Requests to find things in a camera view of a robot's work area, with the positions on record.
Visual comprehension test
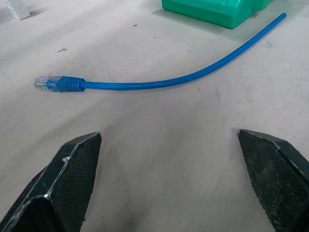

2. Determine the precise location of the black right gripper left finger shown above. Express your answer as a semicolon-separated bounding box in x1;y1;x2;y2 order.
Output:
0;131;102;232

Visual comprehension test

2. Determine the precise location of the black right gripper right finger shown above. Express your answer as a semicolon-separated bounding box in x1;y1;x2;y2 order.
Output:
237;129;309;232

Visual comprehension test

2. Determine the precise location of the green plastic block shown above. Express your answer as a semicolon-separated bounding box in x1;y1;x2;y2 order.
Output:
161;0;273;30

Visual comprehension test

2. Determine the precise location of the white block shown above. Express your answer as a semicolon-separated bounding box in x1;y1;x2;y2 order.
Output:
6;0;31;20

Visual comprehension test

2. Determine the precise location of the blue Ethernet cable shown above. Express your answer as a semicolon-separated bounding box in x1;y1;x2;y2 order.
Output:
33;13;287;93

